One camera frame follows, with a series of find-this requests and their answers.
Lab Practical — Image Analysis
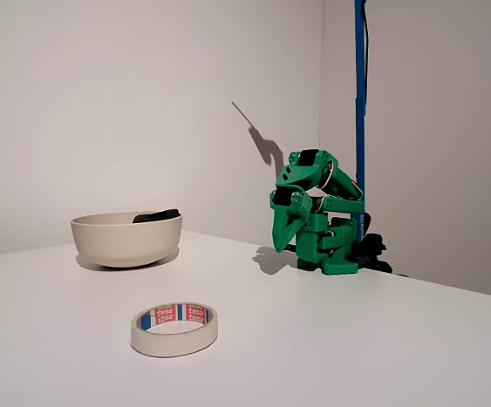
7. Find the black table clamp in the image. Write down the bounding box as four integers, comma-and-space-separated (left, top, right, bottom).
352, 211, 394, 275

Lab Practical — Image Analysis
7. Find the beige masking tape roll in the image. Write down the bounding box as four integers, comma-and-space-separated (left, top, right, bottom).
131, 301, 219, 358

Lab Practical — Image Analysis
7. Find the dark cloth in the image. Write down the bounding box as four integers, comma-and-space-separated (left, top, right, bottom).
132, 207, 181, 225

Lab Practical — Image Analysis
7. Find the beige bowl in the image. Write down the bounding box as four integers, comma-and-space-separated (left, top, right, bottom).
70, 210, 184, 269

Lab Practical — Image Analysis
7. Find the black cable on pole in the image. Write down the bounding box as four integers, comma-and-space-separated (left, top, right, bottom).
361, 0, 372, 128

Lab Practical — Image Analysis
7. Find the blue camera pole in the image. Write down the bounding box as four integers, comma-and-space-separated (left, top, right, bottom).
350, 0, 372, 247

